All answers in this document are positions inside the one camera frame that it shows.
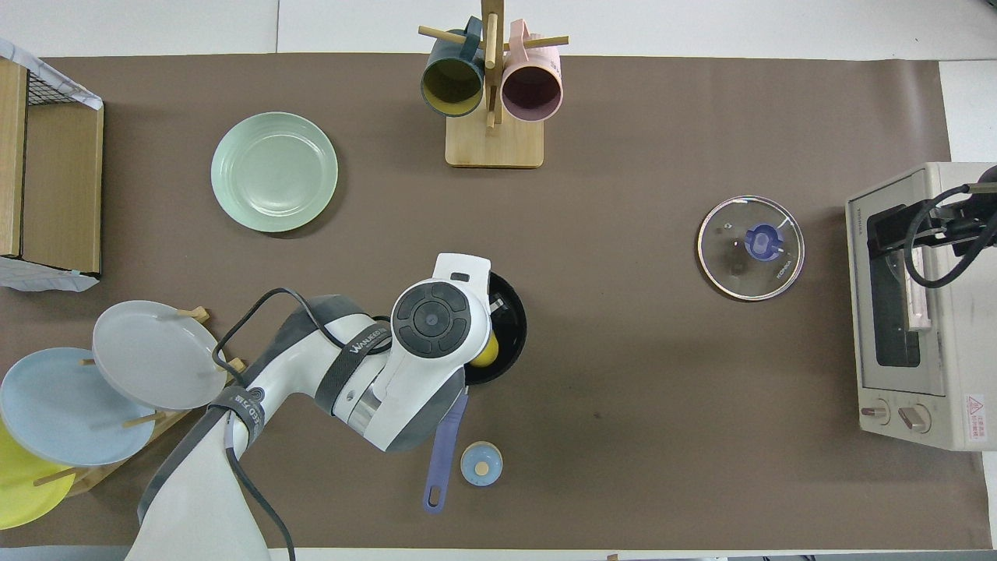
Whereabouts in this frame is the yellow potato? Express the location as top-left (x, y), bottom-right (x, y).
top-left (470, 330), bottom-right (500, 369)

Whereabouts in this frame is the light green plate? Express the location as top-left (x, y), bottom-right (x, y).
top-left (210, 111), bottom-right (340, 234)

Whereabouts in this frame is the glass pot lid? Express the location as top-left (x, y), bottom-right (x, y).
top-left (696, 195), bottom-right (805, 302)

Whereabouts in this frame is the grey plate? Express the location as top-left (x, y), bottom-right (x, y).
top-left (92, 300), bottom-right (229, 411)

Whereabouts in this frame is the wooden plate rack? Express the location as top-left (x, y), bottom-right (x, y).
top-left (31, 305), bottom-right (250, 499)

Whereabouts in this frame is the light blue plate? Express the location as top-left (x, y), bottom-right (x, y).
top-left (0, 347), bottom-right (157, 468)

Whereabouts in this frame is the yellow plate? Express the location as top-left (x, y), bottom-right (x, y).
top-left (0, 417), bottom-right (77, 531)

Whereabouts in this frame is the wooden mug tree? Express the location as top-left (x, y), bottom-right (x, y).
top-left (417, 0), bottom-right (570, 169)

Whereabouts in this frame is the small blue lid wooden knob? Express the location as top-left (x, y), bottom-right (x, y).
top-left (460, 441), bottom-right (505, 488)

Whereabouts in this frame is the pink mug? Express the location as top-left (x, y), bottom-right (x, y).
top-left (500, 19), bottom-right (564, 123)

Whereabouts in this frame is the dark green mug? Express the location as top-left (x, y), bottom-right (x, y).
top-left (420, 16), bottom-right (488, 118)

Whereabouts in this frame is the beige toaster oven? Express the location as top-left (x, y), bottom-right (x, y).
top-left (845, 161), bottom-right (997, 453)

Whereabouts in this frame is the black pot with purple handle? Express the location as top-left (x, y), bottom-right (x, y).
top-left (422, 270), bottom-right (529, 514)

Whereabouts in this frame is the black cable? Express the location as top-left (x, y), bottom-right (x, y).
top-left (903, 182), bottom-right (997, 290)
top-left (212, 287), bottom-right (392, 561)

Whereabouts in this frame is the wooden box with wire mesh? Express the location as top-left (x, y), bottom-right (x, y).
top-left (0, 37), bottom-right (105, 294)

